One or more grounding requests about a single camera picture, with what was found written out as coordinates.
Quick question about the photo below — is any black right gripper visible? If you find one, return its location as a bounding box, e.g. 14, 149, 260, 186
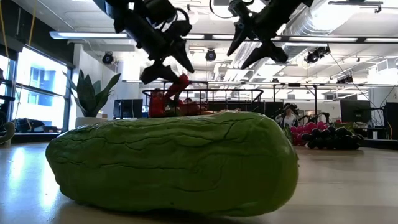
226, 0, 299, 70

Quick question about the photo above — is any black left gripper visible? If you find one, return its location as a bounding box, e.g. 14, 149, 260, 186
127, 0, 195, 85

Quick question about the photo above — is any red chili pepper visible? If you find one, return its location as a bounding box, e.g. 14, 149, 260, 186
148, 90, 167, 118

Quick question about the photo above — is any red grape bunch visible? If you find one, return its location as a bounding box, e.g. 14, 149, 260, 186
289, 121, 330, 147

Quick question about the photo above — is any light green bitter gourd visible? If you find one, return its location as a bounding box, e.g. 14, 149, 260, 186
45, 111, 300, 218

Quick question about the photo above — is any black grape bunch with leaf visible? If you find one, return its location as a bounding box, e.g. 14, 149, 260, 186
300, 123, 364, 151

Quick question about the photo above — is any dark green chili pepper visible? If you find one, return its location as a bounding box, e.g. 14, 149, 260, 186
0, 121, 16, 146

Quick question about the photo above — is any black computer monitor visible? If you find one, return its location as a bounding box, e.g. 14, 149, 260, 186
340, 99, 373, 124
113, 98, 144, 121
384, 101, 398, 131

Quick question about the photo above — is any black spotlight cluster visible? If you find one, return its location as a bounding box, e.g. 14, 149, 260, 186
303, 45, 331, 65

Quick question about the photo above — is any black cabinet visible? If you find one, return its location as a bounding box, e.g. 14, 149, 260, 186
250, 101, 284, 127

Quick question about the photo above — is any long ceiling light bar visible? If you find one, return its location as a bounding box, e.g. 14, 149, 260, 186
49, 30, 398, 44

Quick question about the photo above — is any person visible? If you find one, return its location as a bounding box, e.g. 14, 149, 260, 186
275, 104, 300, 128

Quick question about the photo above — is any green potted plant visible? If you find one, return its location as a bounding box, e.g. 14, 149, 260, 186
63, 68, 121, 118

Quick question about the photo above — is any black ceiling light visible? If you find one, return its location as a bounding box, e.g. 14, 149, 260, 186
335, 74, 354, 85

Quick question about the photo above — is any black bag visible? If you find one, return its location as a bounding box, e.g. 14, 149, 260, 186
14, 118, 47, 134

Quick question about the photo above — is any black overhead frame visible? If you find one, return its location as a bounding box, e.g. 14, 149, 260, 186
121, 79, 398, 124

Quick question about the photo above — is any black wire basket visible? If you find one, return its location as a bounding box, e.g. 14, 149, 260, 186
142, 88, 264, 118

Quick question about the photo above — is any silver ventilation duct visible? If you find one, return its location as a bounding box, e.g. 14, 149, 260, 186
275, 0, 358, 65

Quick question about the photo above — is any yellow strap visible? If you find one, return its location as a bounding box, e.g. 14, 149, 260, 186
27, 6, 38, 47
0, 0, 9, 60

